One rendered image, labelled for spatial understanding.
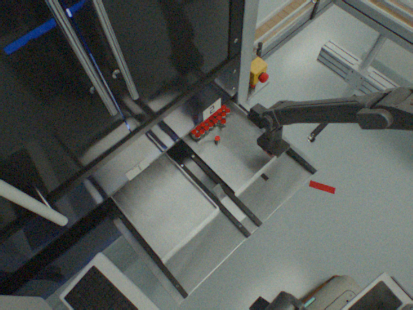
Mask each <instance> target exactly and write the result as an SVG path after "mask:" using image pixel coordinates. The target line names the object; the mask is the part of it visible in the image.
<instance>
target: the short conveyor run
mask: <svg viewBox="0 0 413 310"><path fill-rule="evenodd" d="M333 2H334V0H286V1H285V2H284V3H283V4H281V5H280V6H278V7H277V8H276V9H275V10H273V11H272V12H271V13H269V14H268V15H267V16H266V17H264V18H263V19H262V20H260V21H259V22H258V23H256V33H255V38H254V48H253V54H252V55H254V54H256V55H257V56H258V57H260V58H261V59H262V60H263V61H265V60H266V59H267V58H269V57H270V56H271V55H272V54H273V53H275V52H276V51H277V50H279V49H280V48H281V47H282V46H283V45H285V44H286V43H287V42H288V41H289V40H291V39H292V38H293V37H294V36H295V35H297V34H298V33H300V31H302V30H303V29H304V28H306V27H307V26H308V25H309V24H311V23H312V22H313V21H314V20H316V19H317V18H318V17H319V16H320V15H322V14H323V13H324V12H325V11H326V10H328V9H329V8H330V7H331V6H332V5H333Z"/></svg>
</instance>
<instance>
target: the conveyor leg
mask: <svg viewBox="0 0 413 310"><path fill-rule="evenodd" d="M386 40H387V38H386V37H385V36H383V35H381V34H380V33H378V34H377V36H376V37H375V39H374V41H373V42H372V44H371V46H370V48H369V50H368V51H367V53H366V55H365V57H364V58H363V59H362V61H361V63H360V65H359V66H358V69H359V70H360V71H362V72H366V71H367V70H368V69H369V67H370V66H371V64H372V62H373V61H374V59H375V58H376V56H377V54H378V53H379V51H380V50H381V48H382V46H383V45H384V44H385V42H386ZM354 91H355V89H354V88H353V87H351V86H350V85H348V86H347V88H346V89H345V91H344V93H343V94H342V96H341V98H342V97H350V96H352V95H353V93H354Z"/></svg>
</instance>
